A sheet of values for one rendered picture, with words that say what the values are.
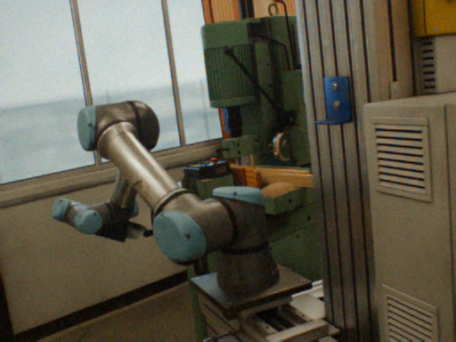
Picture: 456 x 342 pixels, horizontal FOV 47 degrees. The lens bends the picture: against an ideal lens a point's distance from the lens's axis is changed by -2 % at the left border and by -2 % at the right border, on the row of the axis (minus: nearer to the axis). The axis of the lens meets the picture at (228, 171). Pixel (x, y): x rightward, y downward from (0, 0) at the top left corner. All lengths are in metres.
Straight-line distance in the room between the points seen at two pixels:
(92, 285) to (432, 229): 2.61
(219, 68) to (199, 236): 0.97
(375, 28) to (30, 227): 2.41
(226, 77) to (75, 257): 1.62
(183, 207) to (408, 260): 0.49
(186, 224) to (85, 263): 2.14
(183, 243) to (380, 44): 0.55
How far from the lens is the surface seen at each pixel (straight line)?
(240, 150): 2.04
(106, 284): 3.31
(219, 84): 1.99
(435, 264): 0.89
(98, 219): 1.69
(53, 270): 3.15
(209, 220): 1.14
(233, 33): 1.99
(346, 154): 1.07
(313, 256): 2.13
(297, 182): 1.89
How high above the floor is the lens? 1.30
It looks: 10 degrees down
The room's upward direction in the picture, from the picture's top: 7 degrees counter-clockwise
